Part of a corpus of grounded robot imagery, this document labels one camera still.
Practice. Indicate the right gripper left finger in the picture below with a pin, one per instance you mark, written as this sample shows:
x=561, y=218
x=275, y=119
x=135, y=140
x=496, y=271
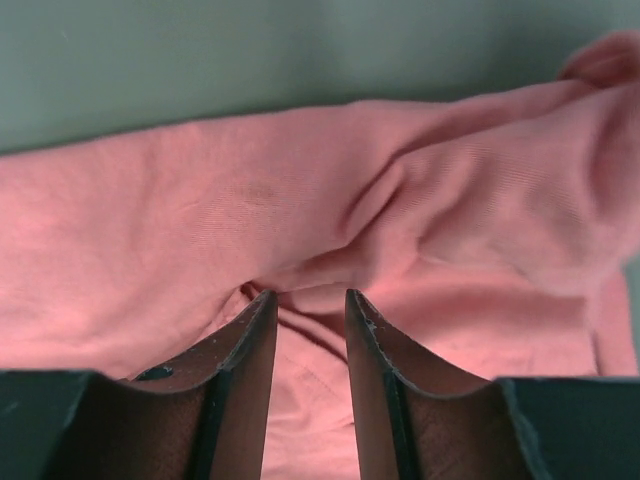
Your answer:
x=200, y=415

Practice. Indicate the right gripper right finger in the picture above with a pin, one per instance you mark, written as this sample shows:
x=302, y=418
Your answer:
x=418, y=416

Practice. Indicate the salmon pink t shirt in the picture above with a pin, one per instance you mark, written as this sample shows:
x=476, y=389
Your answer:
x=492, y=230

